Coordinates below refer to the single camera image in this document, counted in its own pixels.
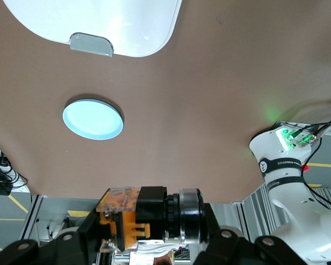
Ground brown table mat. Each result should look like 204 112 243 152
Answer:
0 0 331 205

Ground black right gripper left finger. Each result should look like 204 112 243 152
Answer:
0 189 113 265

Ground orange and black switch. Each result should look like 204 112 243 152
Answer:
96 186 205 253

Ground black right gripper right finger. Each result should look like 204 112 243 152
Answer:
193 203 307 265

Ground light blue plate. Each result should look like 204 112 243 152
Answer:
62 99 125 141

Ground grey ribbed metal panel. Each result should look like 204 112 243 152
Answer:
230 182 292 241

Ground black left arm base cables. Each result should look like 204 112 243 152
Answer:
285 113 331 141

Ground black cable bundle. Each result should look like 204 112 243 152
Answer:
0 139 28 194

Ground white lidded box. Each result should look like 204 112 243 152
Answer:
2 0 183 59

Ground black labelled device box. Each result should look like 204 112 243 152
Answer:
0 179 13 197

